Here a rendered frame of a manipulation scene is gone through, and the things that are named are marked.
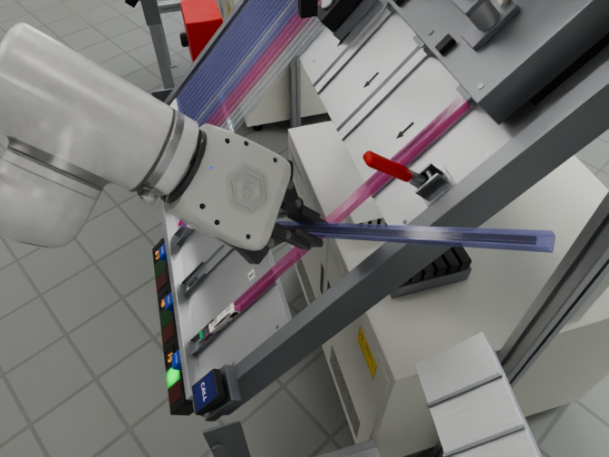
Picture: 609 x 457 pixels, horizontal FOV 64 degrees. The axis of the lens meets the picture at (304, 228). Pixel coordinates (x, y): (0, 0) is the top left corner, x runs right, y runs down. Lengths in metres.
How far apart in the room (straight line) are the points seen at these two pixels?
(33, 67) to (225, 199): 0.18
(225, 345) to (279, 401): 0.80
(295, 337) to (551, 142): 0.35
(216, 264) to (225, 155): 0.35
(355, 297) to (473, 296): 0.44
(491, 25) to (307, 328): 0.38
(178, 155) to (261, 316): 0.31
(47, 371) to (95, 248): 0.47
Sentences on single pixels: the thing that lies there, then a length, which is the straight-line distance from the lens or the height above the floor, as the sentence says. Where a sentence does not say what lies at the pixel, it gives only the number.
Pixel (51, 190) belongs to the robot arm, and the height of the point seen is 1.15.
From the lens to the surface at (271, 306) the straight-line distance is 0.66.
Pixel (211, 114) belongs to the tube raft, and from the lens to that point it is 0.95.
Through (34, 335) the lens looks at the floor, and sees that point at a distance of 1.81.
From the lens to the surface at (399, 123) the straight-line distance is 0.61.
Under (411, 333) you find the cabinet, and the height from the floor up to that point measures 0.62.
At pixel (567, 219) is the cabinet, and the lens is 1.19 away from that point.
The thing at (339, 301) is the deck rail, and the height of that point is 0.92.
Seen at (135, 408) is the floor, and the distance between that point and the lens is 1.57.
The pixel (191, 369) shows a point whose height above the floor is 0.73.
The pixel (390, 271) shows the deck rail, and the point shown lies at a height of 0.96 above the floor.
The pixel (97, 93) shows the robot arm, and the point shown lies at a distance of 0.42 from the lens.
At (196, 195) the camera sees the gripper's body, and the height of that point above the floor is 1.09.
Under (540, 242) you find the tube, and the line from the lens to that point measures 0.40.
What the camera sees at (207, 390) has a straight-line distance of 0.66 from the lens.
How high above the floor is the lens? 1.41
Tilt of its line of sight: 50 degrees down
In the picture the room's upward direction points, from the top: straight up
